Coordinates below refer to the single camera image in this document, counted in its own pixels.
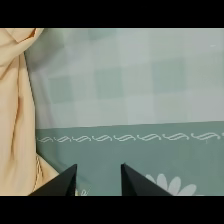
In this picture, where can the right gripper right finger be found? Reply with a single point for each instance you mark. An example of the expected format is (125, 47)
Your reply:
(136, 183)

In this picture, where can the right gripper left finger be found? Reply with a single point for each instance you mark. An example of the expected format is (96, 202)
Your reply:
(63, 183)

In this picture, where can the cream garment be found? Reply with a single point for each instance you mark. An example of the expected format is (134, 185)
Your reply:
(16, 116)

